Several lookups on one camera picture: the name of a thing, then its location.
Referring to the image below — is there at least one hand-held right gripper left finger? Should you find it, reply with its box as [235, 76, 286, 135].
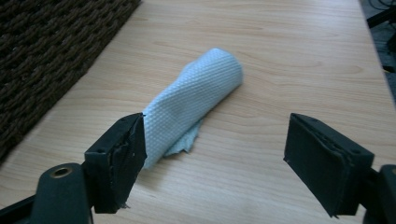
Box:
[84, 112, 148, 215]

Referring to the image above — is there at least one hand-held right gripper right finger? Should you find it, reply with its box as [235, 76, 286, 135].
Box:
[283, 112, 375, 218]

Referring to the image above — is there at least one light blue cloth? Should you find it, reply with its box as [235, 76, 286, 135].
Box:
[141, 47, 245, 170]

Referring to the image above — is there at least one brown woven basket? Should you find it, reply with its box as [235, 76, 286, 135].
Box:
[0, 0, 143, 164]

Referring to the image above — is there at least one black metal stand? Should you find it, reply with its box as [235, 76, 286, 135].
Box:
[366, 0, 396, 74]

